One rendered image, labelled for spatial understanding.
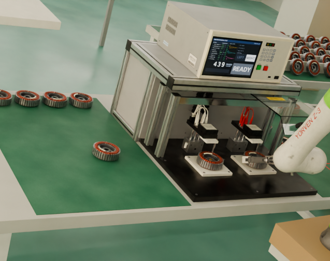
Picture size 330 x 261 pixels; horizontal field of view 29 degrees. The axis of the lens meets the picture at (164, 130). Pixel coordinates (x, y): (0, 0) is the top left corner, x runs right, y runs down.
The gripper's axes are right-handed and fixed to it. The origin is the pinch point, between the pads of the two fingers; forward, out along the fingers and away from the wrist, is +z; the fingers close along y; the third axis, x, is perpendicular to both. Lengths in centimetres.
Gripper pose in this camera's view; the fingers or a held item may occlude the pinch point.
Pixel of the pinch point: (255, 159)
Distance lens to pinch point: 287.2
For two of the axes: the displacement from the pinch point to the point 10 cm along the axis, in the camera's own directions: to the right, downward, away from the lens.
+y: 8.5, 0.1, 5.2
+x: -0.1, -10.0, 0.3
